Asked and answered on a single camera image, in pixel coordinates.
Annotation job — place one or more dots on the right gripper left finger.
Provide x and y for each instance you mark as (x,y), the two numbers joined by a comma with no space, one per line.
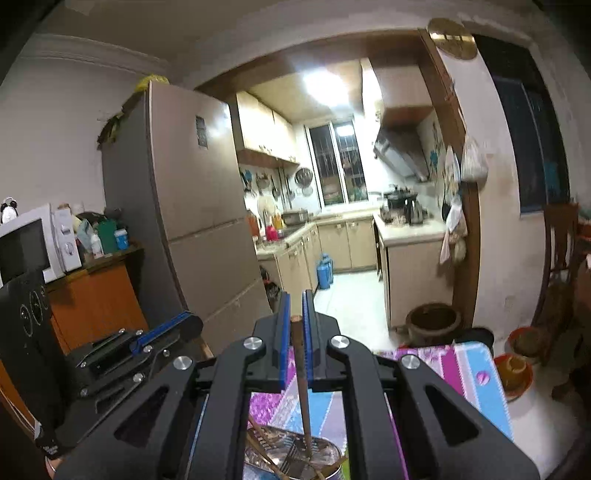
(189,420)

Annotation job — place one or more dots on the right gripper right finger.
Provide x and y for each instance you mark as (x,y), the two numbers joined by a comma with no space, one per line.
(438,413)

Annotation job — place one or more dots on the metal fork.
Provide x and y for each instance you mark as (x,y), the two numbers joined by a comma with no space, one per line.
(292,461)

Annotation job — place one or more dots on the kitchen window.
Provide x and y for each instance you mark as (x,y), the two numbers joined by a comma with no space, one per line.
(338,163)

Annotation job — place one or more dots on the steel kettle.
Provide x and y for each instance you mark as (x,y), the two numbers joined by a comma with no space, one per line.
(414,212)

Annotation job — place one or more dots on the orange basin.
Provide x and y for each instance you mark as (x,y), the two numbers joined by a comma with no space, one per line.
(516,375)

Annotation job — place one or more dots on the white microwave oven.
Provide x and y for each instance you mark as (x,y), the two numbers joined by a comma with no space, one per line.
(40,239)

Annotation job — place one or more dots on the floral striped tablecloth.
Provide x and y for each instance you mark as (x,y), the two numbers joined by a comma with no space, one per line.
(282,410)

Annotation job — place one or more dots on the dark window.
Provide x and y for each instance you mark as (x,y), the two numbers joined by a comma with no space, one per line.
(534,129)

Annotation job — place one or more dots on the blue perforated utensil holder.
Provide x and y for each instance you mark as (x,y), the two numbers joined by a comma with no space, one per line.
(274,453)

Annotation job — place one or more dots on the black wok on stove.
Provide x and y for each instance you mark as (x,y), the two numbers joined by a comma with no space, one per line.
(397,198)

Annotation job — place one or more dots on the white bottle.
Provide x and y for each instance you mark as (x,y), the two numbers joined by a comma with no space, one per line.
(96,246)

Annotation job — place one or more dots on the green container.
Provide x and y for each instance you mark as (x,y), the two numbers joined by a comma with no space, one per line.
(106,232)

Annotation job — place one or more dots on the range hood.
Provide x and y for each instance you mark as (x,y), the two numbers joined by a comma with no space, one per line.
(401,149)

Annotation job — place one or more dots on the orange wooden cabinet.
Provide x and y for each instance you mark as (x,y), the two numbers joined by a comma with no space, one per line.
(86,304)

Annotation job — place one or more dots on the white plastic bag hanging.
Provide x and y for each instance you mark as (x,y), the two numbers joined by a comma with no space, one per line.
(474,167)

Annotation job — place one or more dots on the brown ceramic pot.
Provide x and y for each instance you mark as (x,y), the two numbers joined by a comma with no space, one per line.
(432,324)

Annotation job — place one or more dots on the blue gas bottle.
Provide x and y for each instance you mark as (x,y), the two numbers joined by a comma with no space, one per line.
(324,272)

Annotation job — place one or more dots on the wooden chair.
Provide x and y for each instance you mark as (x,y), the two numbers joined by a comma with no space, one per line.
(555,308)

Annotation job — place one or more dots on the brown refrigerator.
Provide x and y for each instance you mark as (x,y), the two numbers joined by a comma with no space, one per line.
(172,172)

